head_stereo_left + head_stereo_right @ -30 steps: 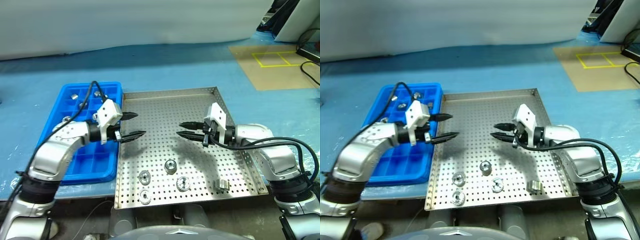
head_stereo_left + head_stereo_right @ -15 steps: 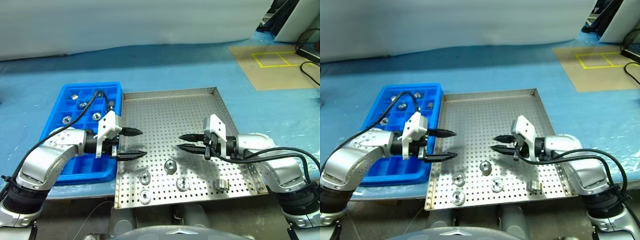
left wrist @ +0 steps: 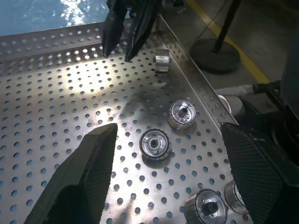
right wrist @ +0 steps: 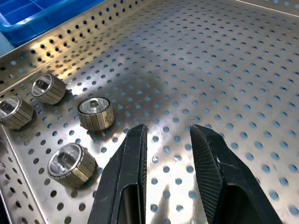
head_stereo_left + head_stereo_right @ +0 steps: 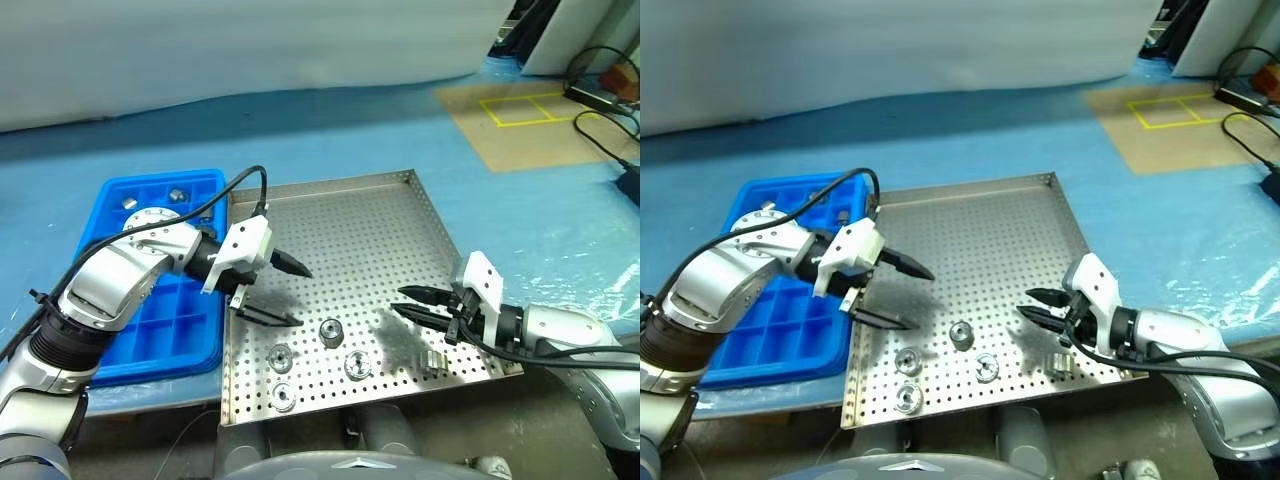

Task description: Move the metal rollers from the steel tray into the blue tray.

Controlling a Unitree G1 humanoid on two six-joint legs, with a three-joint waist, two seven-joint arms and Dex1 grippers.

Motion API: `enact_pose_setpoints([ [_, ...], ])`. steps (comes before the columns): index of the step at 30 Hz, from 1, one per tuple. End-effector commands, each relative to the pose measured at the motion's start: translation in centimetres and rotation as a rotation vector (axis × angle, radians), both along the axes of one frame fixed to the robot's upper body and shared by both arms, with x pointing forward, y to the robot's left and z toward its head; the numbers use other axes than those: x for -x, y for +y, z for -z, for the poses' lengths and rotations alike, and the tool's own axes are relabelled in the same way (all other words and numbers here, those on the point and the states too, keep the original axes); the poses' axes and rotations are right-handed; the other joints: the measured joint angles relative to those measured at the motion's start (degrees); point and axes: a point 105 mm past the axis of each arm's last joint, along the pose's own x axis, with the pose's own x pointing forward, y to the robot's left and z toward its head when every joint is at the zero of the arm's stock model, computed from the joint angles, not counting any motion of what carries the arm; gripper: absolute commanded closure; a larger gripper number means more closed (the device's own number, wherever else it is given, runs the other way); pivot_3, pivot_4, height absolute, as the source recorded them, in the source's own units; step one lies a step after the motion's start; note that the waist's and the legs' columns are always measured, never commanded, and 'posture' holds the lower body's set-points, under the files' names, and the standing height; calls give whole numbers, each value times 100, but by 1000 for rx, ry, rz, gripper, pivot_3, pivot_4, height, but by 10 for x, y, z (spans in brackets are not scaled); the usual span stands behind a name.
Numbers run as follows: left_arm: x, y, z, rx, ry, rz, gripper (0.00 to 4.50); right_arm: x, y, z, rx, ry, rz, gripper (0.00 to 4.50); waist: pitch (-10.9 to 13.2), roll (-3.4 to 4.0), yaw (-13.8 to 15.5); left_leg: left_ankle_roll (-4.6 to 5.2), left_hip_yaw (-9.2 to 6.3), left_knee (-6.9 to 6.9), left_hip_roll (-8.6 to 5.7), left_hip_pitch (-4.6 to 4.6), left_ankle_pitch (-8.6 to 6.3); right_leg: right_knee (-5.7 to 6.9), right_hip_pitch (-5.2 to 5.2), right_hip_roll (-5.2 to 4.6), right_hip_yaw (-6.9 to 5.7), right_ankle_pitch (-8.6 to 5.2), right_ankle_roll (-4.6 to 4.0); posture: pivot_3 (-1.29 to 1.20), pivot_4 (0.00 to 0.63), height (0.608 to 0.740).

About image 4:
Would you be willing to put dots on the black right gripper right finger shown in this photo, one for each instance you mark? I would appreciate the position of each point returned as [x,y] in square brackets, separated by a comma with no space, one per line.
[210,177]

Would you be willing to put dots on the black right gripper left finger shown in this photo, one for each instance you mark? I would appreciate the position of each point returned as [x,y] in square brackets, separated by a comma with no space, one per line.
[121,177]

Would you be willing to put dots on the perforated steel tray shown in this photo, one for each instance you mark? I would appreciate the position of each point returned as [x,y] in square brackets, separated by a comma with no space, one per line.
[187,70]

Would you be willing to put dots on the blue compartment tray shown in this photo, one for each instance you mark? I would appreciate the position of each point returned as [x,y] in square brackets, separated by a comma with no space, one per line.
[35,14]

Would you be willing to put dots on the blue table cover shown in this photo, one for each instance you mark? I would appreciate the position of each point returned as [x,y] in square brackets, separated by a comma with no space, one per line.
[4,46]

